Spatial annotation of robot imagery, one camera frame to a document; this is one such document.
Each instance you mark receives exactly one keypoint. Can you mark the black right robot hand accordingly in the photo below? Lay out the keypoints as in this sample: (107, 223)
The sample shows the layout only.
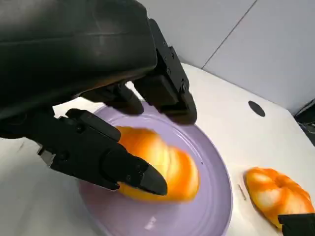
(299, 225)

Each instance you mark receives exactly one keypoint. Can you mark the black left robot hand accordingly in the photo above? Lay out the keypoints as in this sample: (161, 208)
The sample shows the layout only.
(73, 49)

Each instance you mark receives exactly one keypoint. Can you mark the orange white toy bread roll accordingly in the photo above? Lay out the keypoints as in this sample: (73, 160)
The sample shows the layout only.
(270, 191)
(172, 167)

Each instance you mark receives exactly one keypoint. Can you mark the lilac plate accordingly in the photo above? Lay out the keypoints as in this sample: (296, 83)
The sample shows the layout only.
(128, 216)

